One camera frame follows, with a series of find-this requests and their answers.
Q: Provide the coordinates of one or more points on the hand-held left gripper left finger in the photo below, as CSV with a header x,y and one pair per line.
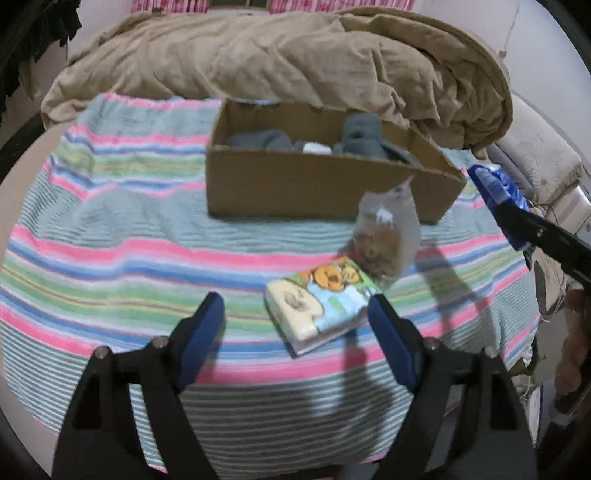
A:
x,y
203,337

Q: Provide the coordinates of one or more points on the cardboard box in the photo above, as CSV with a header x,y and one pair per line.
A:
x,y
323,175

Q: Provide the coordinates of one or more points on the dark hanging clothes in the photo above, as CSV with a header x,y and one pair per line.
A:
x,y
32,41

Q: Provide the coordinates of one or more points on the striped towel blanket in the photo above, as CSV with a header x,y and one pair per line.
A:
x,y
184,277

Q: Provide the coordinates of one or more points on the grey cloth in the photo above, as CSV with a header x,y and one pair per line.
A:
x,y
265,139

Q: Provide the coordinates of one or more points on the white pillow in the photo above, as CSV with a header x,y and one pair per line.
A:
x,y
538,147

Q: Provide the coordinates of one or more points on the tan duvet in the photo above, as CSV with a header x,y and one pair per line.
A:
x,y
286,60

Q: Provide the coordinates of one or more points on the white small object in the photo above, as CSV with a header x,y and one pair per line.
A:
x,y
316,148

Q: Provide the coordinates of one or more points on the grey plush toy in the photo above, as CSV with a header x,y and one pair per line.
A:
x,y
369,138

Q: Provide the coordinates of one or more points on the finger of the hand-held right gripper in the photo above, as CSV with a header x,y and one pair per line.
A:
x,y
501,203

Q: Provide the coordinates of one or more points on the pink striped curtain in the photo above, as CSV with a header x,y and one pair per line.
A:
x,y
286,4

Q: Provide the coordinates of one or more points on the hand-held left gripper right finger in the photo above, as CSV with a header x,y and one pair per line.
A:
x,y
392,339

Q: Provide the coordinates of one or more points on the cartoon print tissue pack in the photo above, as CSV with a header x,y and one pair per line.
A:
x,y
323,304

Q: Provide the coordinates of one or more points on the clear bag of snacks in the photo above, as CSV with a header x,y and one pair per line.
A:
x,y
385,240

